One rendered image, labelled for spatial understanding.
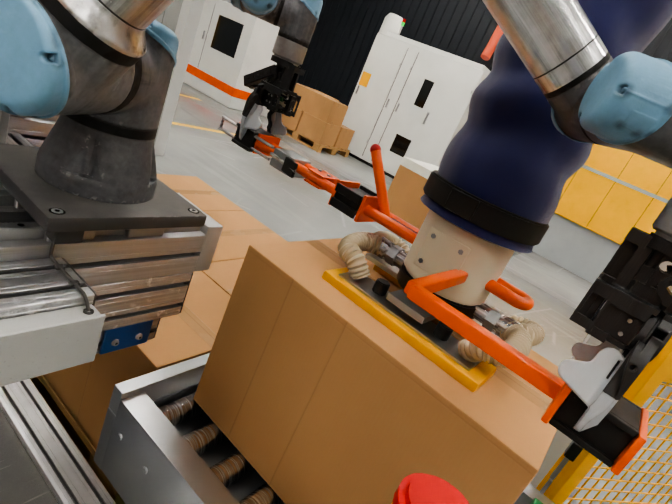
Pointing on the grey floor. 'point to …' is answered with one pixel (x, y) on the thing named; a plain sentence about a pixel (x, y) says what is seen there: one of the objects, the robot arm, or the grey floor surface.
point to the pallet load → (319, 122)
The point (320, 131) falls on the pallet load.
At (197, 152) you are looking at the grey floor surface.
